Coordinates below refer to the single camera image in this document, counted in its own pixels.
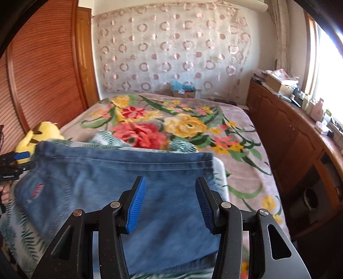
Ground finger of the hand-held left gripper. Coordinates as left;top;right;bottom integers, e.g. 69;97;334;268
12;151;32;162
15;161;36;174

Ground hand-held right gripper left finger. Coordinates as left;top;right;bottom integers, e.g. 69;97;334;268
32;176;147;279

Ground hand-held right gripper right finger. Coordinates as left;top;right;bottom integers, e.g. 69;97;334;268
194;176;313;279

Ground blue denim pants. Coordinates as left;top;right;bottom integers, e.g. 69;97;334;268
13;141;229;277

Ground person's left hand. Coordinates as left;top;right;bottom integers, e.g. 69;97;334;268
1;185;13;206

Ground yellow plush toy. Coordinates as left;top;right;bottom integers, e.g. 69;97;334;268
15;121;65;163

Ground leaf print bedsheet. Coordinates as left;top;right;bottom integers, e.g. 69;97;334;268
0;129;231;279

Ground floral blanket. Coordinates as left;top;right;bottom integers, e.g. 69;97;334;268
60;93;291;279

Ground wooden louvred wardrobe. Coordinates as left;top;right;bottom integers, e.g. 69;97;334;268
0;0;100;159

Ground wooden sideboard cabinet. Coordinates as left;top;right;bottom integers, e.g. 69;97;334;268
246;79;343;239

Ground small cardboard box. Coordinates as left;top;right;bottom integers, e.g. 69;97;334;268
173;88;196;99

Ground cardboard box with papers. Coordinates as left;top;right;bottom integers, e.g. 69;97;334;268
264;74;292;93

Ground white small box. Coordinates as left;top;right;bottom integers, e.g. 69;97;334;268
315;121;335;138

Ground pink bottle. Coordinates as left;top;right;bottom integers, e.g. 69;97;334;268
312;99;325;121

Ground circle pattern sheer curtain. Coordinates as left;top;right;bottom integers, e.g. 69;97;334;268
91;11;252;105

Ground floral window curtain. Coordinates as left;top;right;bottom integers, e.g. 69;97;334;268
275;0;298;78

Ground window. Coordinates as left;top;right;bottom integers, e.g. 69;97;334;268
305;11;343;113

